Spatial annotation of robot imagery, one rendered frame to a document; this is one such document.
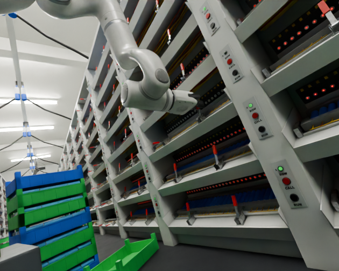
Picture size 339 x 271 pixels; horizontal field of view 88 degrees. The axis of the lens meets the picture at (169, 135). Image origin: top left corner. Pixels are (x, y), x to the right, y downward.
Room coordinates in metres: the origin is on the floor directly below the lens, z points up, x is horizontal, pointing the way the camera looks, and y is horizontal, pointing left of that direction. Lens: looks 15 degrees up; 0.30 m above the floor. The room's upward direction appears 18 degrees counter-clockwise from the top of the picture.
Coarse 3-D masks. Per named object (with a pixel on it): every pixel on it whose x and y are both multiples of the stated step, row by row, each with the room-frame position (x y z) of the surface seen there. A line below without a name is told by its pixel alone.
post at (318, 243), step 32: (192, 0) 0.53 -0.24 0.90; (224, 0) 0.51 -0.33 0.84; (224, 32) 0.48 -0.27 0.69; (256, 64) 0.50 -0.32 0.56; (256, 96) 0.48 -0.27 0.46; (288, 96) 0.58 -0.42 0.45; (288, 160) 0.48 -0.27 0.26; (320, 160) 0.56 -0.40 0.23; (320, 192) 0.49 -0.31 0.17; (288, 224) 0.54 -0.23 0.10; (320, 224) 0.48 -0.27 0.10; (320, 256) 0.51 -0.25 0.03
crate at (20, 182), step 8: (80, 168) 1.00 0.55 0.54; (16, 176) 0.76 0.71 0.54; (24, 176) 0.78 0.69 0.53; (32, 176) 0.81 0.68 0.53; (40, 176) 0.83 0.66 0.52; (48, 176) 0.86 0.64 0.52; (56, 176) 0.89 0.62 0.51; (64, 176) 0.92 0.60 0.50; (72, 176) 0.95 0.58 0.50; (80, 176) 0.99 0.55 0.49; (8, 184) 0.83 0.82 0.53; (16, 184) 0.76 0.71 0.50; (24, 184) 0.78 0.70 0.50; (32, 184) 0.81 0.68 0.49; (40, 184) 0.83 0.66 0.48; (48, 184) 0.88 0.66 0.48; (56, 184) 0.94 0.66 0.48; (8, 192) 0.84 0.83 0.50
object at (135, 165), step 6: (132, 156) 1.22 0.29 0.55; (138, 156) 1.08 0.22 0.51; (132, 162) 1.21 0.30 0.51; (138, 162) 1.17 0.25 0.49; (120, 168) 1.61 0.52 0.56; (126, 168) 1.41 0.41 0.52; (132, 168) 1.20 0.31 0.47; (138, 168) 1.15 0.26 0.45; (114, 174) 1.57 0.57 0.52; (120, 174) 1.41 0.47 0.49; (126, 174) 1.31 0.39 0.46; (114, 180) 1.52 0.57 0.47; (120, 180) 1.44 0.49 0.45
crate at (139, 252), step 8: (128, 240) 1.11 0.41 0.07; (144, 240) 1.07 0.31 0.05; (152, 240) 1.01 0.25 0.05; (120, 248) 1.06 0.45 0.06; (128, 248) 1.10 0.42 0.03; (136, 248) 1.10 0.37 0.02; (144, 248) 0.94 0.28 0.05; (152, 248) 1.00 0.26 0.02; (112, 256) 1.00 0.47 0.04; (120, 256) 1.05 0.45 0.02; (128, 256) 1.07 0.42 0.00; (136, 256) 0.87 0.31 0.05; (144, 256) 0.92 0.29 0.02; (104, 264) 0.94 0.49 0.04; (112, 264) 0.99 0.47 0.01; (120, 264) 0.78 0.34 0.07; (128, 264) 0.82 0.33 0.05; (136, 264) 0.86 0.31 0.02
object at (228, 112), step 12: (228, 96) 0.54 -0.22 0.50; (204, 108) 0.82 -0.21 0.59; (228, 108) 0.56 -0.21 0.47; (204, 120) 0.64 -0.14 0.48; (216, 120) 0.62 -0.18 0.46; (192, 132) 0.71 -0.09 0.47; (204, 132) 0.68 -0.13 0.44; (156, 144) 1.06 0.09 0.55; (168, 144) 0.84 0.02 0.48; (180, 144) 0.79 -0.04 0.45; (156, 156) 0.96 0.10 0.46
